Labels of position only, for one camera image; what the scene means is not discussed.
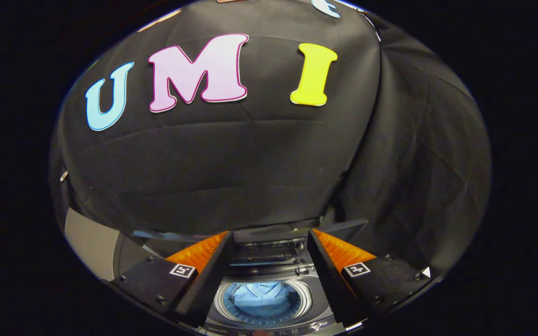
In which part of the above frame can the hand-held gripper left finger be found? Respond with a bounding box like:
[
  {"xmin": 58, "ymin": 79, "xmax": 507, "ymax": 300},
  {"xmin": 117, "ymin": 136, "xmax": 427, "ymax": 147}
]
[{"xmin": 110, "ymin": 230, "xmax": 235, "ymax": 328}]

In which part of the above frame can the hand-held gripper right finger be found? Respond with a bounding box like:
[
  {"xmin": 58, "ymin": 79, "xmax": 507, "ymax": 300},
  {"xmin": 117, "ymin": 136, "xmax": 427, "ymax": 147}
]
[{"xmin": 307, "ymin": 229, "xmax": 433, "ymax": 328}]

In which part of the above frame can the light blue polo shirt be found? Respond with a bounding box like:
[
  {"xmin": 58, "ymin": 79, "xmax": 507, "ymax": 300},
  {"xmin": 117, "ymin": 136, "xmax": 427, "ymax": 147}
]
[{"xmin": 232, "ymin": 281, "xmax": 300, "ymax": 317}]

